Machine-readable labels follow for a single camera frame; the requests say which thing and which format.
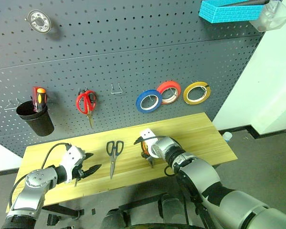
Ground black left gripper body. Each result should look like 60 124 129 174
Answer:
70 164 86 184

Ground blue tape roll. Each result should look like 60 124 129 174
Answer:
135 89 163 114

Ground black pegboard hook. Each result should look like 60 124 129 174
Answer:
78 87 97 96

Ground red tape roll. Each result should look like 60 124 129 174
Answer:
156 80 182 105

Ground yellow tape roll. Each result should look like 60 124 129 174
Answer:
183 81 212 105

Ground dark grey metal pegboard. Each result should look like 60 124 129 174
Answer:
0 0 265 158

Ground dark rounded shape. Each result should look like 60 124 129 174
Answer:
158 193 182 220
104 208 131 229

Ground black plastic cup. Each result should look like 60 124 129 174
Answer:
16 100 55 137

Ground orange and black screwdriver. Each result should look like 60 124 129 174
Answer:
34 87 48 113

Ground round silver metal disc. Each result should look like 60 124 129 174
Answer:
27 10 52 34

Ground blue brick-pattern box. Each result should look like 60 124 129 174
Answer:
198 0 270 24

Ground black object on blue box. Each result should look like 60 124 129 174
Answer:
219 0 270 7

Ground clear plastic container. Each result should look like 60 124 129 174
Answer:
249 0 286 33

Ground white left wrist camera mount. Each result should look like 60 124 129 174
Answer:
61 146 86 178

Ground black-handled scissors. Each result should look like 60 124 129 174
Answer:
106 140 124 179

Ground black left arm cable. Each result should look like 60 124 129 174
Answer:
8 142 71 213

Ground black metal table frame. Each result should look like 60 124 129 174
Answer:
41 194 163 221

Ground red-handled scissors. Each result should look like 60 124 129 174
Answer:
75 90 97 129

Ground silver wire pegboard hook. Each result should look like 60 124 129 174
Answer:
4 99 21 110
110 83 123 95

